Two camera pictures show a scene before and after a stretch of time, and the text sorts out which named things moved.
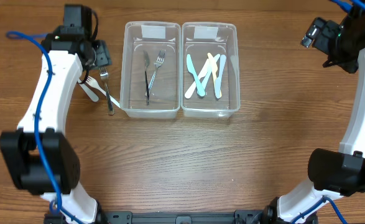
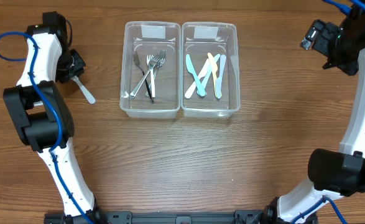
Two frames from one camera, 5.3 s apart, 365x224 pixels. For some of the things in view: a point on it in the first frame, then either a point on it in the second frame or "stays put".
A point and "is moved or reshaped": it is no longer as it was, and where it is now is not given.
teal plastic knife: [192, 69] stays put
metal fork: [158, 63] stays put
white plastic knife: [203, 73] stays put
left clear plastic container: [150, 80] stays put
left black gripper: [102, 55] to [75, 66]
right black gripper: [322, 35] stays put
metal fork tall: [147, 61] is moved or reshaped
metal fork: [104, 74] to [152, 65]
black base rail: [249, 216] stays put
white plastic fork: [91, 92] is moved or reshaped
